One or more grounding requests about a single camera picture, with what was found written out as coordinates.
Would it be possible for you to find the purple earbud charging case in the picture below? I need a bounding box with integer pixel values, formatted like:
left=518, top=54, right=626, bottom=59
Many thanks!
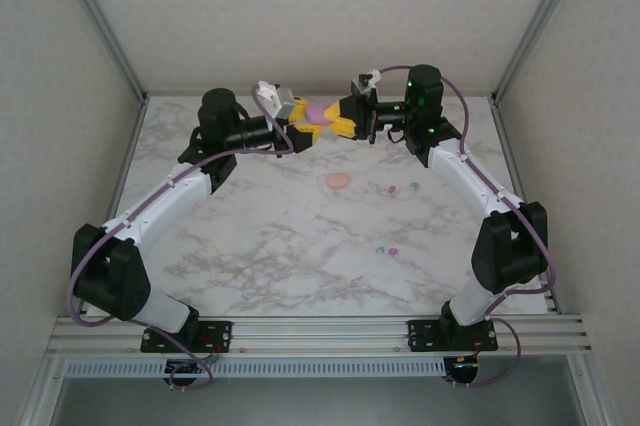
left=304, top=101, right=332, bottom=126

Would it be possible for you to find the small black controller board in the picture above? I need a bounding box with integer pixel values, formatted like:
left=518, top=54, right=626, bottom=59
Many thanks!
left=449, top=355, right=482, bottom=374
left=164, top=358, right=210, bottom=377

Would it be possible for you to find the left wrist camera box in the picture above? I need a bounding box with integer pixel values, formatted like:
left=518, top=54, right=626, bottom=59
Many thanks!
left=255, top=79, right=296, bottom=118

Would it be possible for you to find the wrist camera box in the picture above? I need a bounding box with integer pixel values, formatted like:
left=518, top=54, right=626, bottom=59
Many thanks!
left=255, top=79, right=296, bottom=118
left=349, top=68, right=382, bottom=97

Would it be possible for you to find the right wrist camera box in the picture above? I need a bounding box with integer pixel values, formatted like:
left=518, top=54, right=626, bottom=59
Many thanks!
left=349, top=68, right=382, bottom=97

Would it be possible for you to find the aluminium frame post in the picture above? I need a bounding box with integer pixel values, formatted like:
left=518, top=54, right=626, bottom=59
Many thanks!
left=52, top=0, right=150, bottom=106
left=489, top=0, right=594, bottom=106

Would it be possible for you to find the grooved aluminium base rail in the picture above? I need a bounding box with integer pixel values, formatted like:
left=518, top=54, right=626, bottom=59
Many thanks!
left=47, top=314, right=594, bottom=358

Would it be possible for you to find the grey slotted cable duct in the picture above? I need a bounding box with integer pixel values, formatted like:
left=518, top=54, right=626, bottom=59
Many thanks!
left=63, top=356, right=447, bottom=379

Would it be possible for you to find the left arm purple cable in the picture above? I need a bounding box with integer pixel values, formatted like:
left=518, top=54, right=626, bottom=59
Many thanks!
left=67, top=85, right=296, bottom=392

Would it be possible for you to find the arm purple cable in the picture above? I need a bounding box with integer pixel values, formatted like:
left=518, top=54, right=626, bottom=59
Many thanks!
left=377, top=64, right=556, bottom=390
left=67, top=85, right=296, bottom=392

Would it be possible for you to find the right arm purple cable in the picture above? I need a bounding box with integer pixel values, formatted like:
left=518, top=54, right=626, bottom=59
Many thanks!
left=377, top=64, right=556, bottom=390

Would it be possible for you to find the aluminium lower frame bar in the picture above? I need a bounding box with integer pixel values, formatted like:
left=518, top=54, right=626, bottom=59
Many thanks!
left=567, top=355, right=624, bottom=426
left=14, top=356, right=71, bottom=426

